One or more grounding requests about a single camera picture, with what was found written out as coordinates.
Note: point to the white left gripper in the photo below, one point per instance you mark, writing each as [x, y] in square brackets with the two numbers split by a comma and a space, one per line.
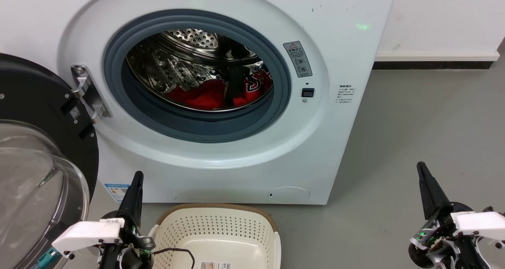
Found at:
[88, 235]

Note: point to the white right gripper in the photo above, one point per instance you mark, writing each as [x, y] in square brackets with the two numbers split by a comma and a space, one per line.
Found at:
[477, 223]

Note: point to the red garment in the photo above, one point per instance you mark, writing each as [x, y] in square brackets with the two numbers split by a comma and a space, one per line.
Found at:
[205, 97]

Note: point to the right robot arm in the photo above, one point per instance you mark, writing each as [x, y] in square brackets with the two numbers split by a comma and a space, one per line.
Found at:
[491, 209]

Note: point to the cream perforated laundry basket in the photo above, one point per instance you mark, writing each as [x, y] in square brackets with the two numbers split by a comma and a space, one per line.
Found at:
[221, 229]

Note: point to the printed label with barcode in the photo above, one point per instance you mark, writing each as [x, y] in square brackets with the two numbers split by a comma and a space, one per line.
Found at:
[216, 266]

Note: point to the stainless steel washing machine drum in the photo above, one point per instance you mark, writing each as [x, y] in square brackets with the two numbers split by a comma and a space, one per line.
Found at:
[165, 71]

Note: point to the black glass washer door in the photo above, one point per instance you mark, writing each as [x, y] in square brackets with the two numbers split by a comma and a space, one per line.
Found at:
[31, 91]

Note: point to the blue energy label sticker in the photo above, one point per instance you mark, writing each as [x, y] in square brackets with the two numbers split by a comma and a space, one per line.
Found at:
[117, 193]

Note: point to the grey rubber door gasket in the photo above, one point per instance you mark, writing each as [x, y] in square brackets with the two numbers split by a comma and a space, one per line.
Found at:
[197, 131]

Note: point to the white QR sticker on door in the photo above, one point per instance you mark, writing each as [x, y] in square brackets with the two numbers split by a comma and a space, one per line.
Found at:
[75, 113]

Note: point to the white front-load washing machine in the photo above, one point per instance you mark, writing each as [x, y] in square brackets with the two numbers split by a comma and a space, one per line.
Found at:
[335, 142]

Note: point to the small text label sticker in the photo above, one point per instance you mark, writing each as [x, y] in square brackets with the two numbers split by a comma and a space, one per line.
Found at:
[346, 94]

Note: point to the white and black baseboard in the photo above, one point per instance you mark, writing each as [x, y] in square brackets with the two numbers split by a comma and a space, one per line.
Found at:
[434, 60]

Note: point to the silver door hinge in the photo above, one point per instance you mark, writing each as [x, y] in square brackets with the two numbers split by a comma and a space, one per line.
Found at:
[81, 77]

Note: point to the round filter cover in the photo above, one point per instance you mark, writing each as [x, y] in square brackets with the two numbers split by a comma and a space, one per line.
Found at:
[288, 195]

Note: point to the black door latch socket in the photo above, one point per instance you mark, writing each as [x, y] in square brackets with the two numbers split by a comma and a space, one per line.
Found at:
[308, 92]

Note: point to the grey warning sticker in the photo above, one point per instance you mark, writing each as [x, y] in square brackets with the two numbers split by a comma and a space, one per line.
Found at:
[298, 60]

